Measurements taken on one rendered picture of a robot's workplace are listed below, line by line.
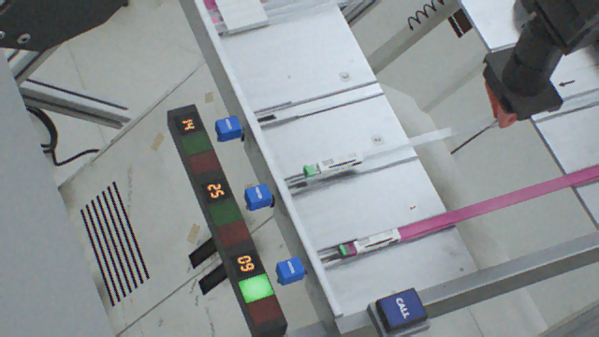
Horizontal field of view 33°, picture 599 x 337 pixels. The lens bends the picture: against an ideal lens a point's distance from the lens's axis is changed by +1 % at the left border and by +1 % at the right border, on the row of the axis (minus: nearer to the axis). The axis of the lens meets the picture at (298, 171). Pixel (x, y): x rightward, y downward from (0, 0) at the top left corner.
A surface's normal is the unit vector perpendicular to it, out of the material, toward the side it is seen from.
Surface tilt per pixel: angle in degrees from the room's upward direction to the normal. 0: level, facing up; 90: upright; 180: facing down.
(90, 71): 0
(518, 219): 90
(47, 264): 0
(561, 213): 90
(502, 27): 44
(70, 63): 0
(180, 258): 90
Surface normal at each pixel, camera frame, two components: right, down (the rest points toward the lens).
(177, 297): -0.58, -0.16
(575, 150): 0.11, -0.51
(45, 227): 0.72, -0.56
